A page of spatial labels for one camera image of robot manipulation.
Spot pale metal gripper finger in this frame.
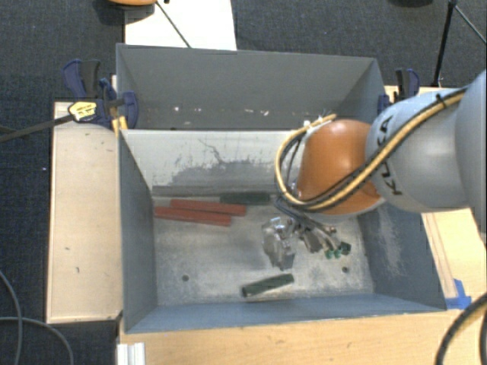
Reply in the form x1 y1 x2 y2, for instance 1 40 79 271
261 217 285 259
271 237 297 272

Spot dark green flat block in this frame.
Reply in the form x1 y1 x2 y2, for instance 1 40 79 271
219 191 272 206
241 272 296 299

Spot grey metal bin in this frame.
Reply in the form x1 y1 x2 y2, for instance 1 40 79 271
115 43 448 335

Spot red-brown flat block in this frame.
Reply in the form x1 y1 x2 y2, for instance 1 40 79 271
153 205 234 228
169 198 248 217

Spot pale wood board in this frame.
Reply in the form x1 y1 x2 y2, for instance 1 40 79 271
45 85 475 325

